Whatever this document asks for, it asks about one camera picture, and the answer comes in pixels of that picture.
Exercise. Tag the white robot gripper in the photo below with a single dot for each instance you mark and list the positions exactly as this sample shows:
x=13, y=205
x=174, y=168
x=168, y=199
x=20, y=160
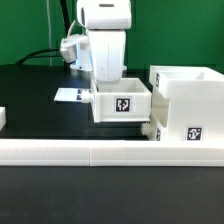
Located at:
x=107, y=49

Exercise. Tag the white drawer box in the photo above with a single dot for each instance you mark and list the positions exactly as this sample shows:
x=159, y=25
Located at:
x=127, y=101
x=153, y=130

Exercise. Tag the white drawer cabinet housing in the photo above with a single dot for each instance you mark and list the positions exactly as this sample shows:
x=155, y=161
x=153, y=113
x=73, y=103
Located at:
x=188, y=102

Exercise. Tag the white front drawer box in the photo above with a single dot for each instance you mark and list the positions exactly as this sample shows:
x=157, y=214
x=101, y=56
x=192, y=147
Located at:
x=153, y=130

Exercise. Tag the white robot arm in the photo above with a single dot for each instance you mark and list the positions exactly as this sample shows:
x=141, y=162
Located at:
x=105, y=23

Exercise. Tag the white fiducial marker sheet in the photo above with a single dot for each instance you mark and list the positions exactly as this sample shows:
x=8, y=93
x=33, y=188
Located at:
x=73, y=95

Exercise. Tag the white block at left edge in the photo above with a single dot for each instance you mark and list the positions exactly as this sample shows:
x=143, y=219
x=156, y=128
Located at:
x=2, y=117

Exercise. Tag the white L-shaped border fence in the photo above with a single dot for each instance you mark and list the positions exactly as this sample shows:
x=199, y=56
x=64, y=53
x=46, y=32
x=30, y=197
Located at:
x=29, y=152

